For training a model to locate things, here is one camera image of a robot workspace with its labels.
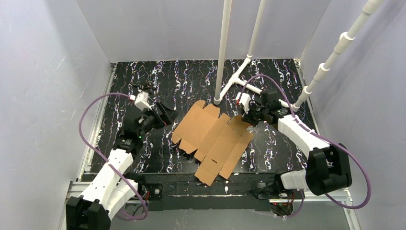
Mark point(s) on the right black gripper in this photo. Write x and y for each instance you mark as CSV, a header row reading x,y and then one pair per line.
x,y
253,114

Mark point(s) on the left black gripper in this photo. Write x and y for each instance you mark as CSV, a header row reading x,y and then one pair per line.
x,y
161,112

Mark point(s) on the brown cardboard box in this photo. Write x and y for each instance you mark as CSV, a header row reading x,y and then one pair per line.
x,y
216,140

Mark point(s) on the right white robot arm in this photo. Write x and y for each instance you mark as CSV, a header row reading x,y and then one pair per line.
x,y
328,167

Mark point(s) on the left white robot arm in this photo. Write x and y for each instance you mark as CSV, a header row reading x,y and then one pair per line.
x,y
112,187

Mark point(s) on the black pliers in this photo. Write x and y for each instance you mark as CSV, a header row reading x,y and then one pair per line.
x,y
148,87

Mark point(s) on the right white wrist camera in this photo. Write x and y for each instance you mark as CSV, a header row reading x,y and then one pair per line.
x,y
243,101

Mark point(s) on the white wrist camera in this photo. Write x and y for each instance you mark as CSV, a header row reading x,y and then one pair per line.
x,y
243,101
141,100

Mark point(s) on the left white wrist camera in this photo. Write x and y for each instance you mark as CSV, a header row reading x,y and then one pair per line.
x,y
141,100

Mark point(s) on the white PVC pipe frame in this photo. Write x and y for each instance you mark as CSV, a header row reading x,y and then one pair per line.
x,y
245,28

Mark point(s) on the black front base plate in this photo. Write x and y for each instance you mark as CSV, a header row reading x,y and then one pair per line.
x,y
247,190

